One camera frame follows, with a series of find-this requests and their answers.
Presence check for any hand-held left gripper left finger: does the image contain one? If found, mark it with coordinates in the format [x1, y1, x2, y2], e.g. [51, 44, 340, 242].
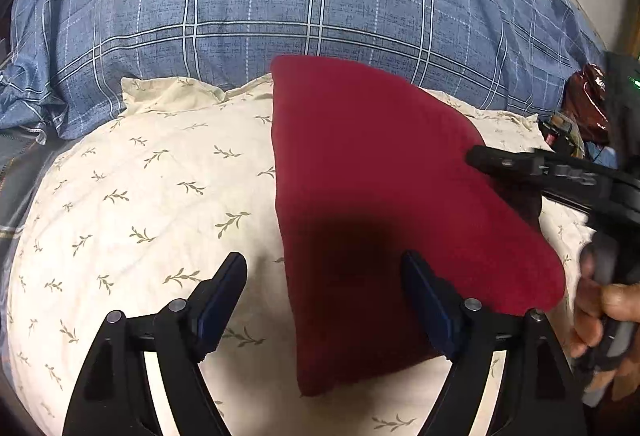
[62, 252, 248, 436]

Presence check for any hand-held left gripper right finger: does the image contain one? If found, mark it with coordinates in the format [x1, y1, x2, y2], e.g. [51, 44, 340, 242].
[401, 250, 586, 436]

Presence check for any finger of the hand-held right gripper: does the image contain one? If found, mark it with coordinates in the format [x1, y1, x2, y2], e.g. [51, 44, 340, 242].
[465, 145, 617, 217]

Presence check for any dark red cloth garment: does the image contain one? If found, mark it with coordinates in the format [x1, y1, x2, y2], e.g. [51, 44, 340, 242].
[270, 54, 567, 398]

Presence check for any person's right hand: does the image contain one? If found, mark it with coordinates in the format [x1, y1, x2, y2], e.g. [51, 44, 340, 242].
[567, 245, 640, 360]

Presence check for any small blue object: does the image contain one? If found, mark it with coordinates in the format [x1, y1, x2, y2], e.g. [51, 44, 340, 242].
[585, 143, 618, 169]

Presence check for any shiny dark red bag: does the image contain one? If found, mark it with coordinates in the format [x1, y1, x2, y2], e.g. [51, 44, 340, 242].
[562, 63, 611, 141]

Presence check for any cream leaf-print pillow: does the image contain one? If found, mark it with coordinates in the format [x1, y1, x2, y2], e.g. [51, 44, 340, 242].
[5, 76, 596, 436]

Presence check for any grey striped star bed sheet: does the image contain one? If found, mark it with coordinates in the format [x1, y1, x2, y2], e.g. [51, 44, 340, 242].
[0, 128, 61, 247]

